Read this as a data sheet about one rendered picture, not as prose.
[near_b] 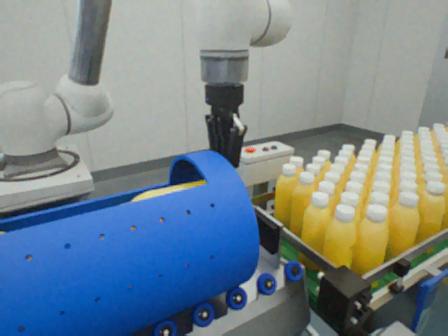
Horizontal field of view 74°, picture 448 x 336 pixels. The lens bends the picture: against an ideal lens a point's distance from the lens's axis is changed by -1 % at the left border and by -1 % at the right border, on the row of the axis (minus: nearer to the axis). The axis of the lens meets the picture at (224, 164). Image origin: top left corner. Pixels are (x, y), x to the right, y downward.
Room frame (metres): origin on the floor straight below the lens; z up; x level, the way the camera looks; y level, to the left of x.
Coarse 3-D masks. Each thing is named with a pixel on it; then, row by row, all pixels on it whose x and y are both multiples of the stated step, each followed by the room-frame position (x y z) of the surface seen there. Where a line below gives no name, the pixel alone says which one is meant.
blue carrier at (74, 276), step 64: (128, 192) 0.58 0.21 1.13; (192, 192) 0.43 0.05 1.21; (0, 256) 0.29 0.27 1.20; (64, 256) 0.31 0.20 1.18; (128, 256) 0.33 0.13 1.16; (192, 256) 0.37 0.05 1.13; (256, 256) 0.42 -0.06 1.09; (0, 320) 0.25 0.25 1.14; (64, 320) 0.27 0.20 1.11; (128, 320) 0.31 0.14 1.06
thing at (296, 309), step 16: (256, 272) 0.56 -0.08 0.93; (272, 272) 0.56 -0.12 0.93; (304, 272) 0.53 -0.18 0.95; (256, 288) 0.51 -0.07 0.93; (304, 288) 0.52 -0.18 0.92; (224, 304) 0.47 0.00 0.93; (288, 304) 0.50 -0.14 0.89; (304, 304) 0.51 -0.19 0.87; (176, 320) 0.43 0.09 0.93; (256, 320) 0.45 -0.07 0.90; (272, 320) 0.47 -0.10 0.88; (288, 320) 0.48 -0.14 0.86; (304, 320) 0.50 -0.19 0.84
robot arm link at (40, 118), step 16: (0, 96) 0.89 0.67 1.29; (16, 96) 0.89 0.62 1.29; (32, 96) 0.92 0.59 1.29; (48, 96) 0.98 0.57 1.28; (0, 112) 0.87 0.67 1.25; (16, 112) 0.88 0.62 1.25; (32, 112) 0.90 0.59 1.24; (48, 112) 0.94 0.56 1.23; (64, 112) 0.99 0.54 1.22; (0, 128) 0.87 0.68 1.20; (16, 128) 0.87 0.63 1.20; (32, 128) 0.89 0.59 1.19; (48, 128) 0.93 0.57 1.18; (64, 128) 0.98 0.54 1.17; (16, 144) 0.87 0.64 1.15; (32, 144) 0.89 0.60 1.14; (48, 144) 0.93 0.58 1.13
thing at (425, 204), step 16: (432, 128) 1.33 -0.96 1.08; (400, 144) 1.13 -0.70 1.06; (416, 144) 1.13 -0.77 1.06; (352, 160) 0.97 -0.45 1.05; (400, 160) 0.94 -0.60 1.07; (416, 160) 1.00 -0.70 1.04; (368, 176) 0.85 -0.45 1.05; (368, 192) 0.75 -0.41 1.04; (400, 192) 0.69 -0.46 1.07; (416, 192) 0.73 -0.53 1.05; (432, 192) 0.68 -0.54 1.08; (432, 208) 0.66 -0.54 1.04; (432, 224) 0.66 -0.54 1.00; (416, 240) 0.67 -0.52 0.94
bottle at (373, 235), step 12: (360, 228) 0.56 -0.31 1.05; (372, 228) 0.55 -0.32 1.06; (384, 228) 0.54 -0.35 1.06; (360, 240) 0.55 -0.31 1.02; (372, 240) 0.54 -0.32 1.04; (384, 240) 0.54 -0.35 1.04; (360, 252) 0.55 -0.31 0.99; (372, 252) 0.53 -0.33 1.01; (384, 252) 0.54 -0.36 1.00; (360, 264) 0.54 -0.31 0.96; (372, 264) 0.53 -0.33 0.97
